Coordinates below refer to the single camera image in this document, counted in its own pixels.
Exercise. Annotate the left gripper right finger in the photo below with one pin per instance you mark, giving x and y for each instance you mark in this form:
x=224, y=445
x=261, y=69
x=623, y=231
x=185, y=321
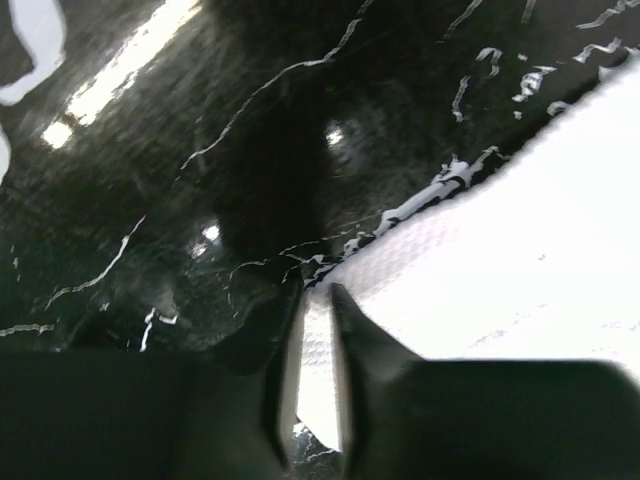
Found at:
x=406, y=417

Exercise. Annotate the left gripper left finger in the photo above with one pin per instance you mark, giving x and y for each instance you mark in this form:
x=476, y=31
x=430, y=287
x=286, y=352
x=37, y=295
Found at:
x=223, y=413

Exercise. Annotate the large white towel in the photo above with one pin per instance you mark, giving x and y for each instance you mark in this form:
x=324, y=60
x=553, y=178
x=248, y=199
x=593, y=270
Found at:
x=539, y=261

